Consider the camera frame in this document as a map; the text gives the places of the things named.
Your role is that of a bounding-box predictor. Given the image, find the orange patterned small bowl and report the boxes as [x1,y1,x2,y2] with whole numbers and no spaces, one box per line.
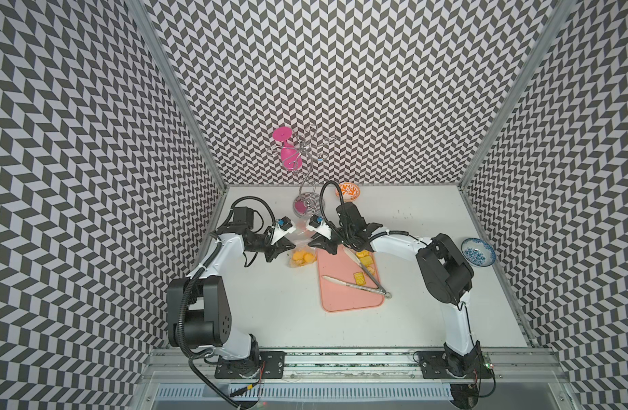
[340,182,360,202]

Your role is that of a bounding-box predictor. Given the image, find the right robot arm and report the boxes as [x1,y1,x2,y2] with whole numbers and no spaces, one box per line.
[306,180,481,379]

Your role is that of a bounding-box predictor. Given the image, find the square butter cookie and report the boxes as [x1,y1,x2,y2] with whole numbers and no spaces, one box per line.
[359,256,374,267]

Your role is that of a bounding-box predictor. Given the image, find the pink plastic tray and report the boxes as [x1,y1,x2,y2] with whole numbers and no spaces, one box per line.
[317,245,390,313]

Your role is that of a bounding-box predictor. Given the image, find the yellow cat cookie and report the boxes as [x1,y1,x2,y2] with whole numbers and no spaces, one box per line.
[355,250,372,261]

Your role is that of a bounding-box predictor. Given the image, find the rectangular cracker cookie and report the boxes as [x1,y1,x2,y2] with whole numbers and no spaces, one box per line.
[353,272,366,286]

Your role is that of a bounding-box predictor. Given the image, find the metal tongs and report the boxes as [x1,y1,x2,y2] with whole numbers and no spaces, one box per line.
[323,248,392,299]

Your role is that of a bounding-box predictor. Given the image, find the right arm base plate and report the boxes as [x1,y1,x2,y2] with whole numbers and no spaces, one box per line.
[413,350,495,382]

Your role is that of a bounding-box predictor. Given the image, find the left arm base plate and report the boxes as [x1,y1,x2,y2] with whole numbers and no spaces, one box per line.
[214,350,286,380]

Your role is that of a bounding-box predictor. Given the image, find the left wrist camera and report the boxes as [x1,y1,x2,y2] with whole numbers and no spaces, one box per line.
[271,216,295,245]

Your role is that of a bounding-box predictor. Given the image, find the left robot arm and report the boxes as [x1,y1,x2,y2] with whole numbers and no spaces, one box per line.
[166,196,295,379]

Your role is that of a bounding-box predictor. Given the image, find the pink ornament on stand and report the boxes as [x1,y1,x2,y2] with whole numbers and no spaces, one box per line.
[272,126,303,171]

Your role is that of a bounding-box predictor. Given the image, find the clear resealable bag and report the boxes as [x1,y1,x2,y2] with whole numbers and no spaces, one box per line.
[288,227,317,268]

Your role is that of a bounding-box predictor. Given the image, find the blue white porcelain bowl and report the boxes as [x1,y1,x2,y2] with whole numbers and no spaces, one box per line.
[461,237,497,268]

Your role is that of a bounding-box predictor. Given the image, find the aluminium front rail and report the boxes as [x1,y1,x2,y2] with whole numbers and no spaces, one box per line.
[140,348,569,383]

